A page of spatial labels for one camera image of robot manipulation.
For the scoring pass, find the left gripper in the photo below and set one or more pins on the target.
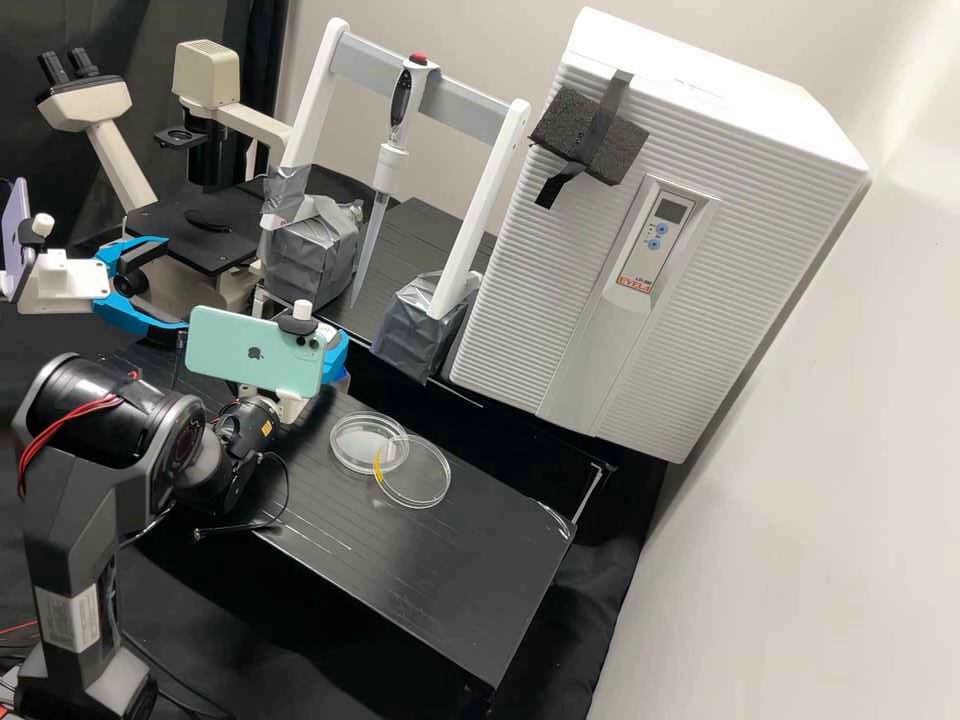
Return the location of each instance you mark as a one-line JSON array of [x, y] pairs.
[[60, 281]]

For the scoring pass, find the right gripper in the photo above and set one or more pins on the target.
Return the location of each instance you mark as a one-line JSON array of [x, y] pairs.
[[294, 406]]

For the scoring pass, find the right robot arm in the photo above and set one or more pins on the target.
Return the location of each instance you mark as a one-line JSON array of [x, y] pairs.
[[71, 525]]

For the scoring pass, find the grey taped block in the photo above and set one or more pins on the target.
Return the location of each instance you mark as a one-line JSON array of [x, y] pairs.
[[307, 244], [416, 330]]

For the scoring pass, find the petri dish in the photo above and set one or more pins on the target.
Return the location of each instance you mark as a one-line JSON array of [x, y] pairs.
[[360, 441]]

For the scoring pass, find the petri dish lid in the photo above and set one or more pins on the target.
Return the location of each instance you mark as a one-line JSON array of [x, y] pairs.
[[420, 480]]

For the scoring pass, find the white pipette stand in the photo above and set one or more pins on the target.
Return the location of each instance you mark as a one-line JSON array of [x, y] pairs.
[[480, 217]]

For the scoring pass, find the pipette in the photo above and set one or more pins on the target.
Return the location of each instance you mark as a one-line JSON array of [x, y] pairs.
[[390, 161]]

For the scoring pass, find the incubator door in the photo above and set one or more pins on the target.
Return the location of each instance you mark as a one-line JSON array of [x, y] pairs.
[[540, 300]]

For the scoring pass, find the cream microscope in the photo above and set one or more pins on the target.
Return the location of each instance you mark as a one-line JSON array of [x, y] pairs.
[[199, 75]]

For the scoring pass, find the white incubator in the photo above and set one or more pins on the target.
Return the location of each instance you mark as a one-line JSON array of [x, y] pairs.
[[712, 75]]

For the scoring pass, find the right wrist camera phone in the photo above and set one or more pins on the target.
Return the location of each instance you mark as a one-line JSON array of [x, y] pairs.
[[240, 356]]

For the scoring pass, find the wrist camera phone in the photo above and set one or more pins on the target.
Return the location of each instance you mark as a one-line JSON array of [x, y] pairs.
[[13, 225], [240, 356]]

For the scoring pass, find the left wrist camera phone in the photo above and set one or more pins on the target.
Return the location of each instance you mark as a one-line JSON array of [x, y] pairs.
[[13, 225]]

